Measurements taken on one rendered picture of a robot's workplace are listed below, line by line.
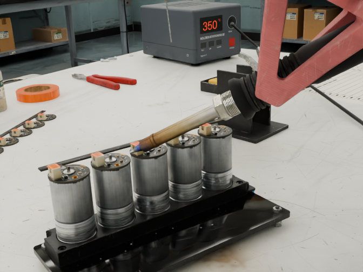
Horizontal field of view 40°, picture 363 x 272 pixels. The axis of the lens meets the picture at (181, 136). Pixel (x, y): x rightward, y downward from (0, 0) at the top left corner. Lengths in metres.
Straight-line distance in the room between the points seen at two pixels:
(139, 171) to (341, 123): 0.31
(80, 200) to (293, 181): 0.20
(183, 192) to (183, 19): 0.54
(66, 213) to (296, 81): 0.15
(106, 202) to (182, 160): 0.06
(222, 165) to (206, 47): 0.52
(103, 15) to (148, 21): 5.42
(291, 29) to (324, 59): 4.64
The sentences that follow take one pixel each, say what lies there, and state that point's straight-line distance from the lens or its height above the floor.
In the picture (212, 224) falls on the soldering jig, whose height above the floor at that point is 0.76.
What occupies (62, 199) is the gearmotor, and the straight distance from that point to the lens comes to 0.30.
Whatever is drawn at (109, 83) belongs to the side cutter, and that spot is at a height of 0.76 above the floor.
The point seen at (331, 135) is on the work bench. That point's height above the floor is 0.75.
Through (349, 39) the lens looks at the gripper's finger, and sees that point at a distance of 0.25.
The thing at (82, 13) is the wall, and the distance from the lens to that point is 6.11.
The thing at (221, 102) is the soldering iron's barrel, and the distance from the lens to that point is 0.27.
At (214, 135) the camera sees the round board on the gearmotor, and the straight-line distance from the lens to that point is 0.35.
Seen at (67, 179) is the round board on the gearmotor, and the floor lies 0.81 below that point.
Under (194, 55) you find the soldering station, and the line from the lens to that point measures 0.84.
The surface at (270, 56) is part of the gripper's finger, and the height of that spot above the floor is 0.88.
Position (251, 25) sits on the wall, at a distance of 5.60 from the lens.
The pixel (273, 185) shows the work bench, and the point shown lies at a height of 0.75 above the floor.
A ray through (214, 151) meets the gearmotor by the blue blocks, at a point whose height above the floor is 0.80.
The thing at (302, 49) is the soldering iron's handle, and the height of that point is 0.88.
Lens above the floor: 0.93
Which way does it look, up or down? 20 degrees down
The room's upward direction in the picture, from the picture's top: 2 degrees counter-clockwise
